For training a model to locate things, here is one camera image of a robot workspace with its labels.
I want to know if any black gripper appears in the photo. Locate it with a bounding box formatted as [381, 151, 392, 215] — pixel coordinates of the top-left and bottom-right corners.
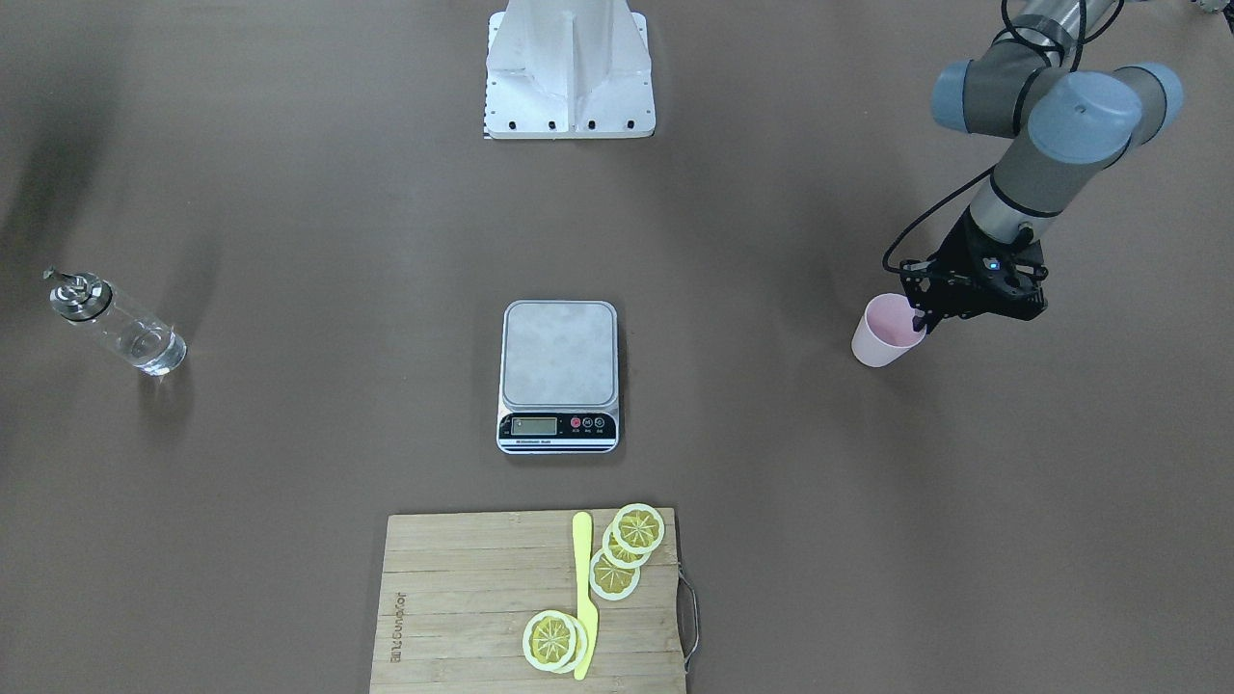
[912, 212, 1023, 333]

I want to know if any pink plastic cup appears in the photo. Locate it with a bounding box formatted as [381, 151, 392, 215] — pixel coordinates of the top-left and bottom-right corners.
[850, 293, 926, 368]

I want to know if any clear glass sauce bottle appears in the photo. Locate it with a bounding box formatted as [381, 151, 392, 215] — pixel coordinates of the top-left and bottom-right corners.
[42, 265, 188, 377]

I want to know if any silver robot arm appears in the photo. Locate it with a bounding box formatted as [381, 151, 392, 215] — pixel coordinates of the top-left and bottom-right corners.
[893, 1, 1185, 333]

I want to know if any digital kitchen scale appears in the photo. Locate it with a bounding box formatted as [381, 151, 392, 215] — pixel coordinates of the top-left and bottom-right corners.
[496, 300, 621, 454]

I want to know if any lemon slice top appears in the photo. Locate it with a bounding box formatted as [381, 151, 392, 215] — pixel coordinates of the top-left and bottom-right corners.
[611, 503, 666, 556]

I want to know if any lemon slice middle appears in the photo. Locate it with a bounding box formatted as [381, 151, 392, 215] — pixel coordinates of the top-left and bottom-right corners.
[601, 524, 652, 571]

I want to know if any lemon slice lower stack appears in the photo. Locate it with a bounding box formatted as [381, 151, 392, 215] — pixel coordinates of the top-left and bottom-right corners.
[589, 551, 642, 601]

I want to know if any yellow plastic knife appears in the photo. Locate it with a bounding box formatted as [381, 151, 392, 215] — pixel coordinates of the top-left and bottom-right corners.
[573, 511, 600, 680]

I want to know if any lemon slice bottom behind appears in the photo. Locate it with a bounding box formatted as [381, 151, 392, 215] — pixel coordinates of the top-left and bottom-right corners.
[554, 615, 589, 675]

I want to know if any lemon slice bottom front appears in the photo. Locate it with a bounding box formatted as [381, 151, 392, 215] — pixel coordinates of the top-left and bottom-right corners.
[522, 610, 575, 674]

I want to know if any bamboo cutting board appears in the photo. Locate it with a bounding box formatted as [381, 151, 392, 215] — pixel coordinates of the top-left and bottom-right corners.
[369, 508, 692, 693]

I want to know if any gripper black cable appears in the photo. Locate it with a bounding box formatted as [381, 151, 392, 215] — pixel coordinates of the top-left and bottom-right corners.
[882, 165, 996, 275]

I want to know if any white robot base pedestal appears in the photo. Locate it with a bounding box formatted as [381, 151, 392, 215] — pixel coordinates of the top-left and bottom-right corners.
[482, 1, 656, 140]

